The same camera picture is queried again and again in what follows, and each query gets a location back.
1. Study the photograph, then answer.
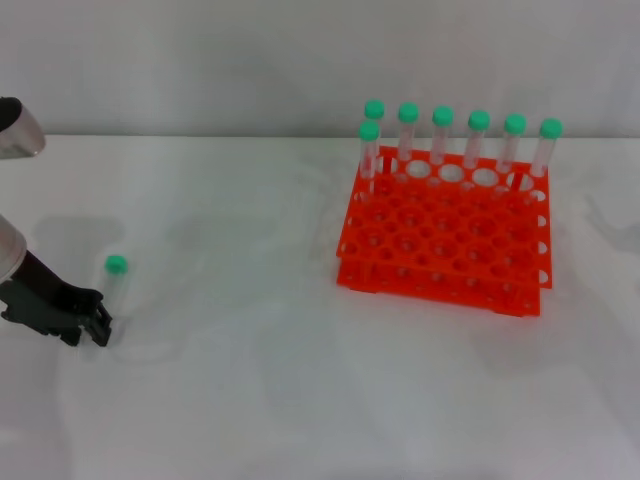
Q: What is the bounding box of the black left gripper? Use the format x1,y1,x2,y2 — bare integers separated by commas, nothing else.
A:
0,248,114,348

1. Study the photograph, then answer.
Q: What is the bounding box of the green capped clear test tube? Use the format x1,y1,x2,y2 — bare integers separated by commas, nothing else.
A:
358,121,382,196
462,109,492,171
397,102,421,163
82,254,130,361
363,98,389,175
495,113,528,174
528,117,565,179
430,105,456,167

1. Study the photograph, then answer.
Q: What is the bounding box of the orange plastic test tube rack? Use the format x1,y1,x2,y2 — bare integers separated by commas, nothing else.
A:
335,144,555,319

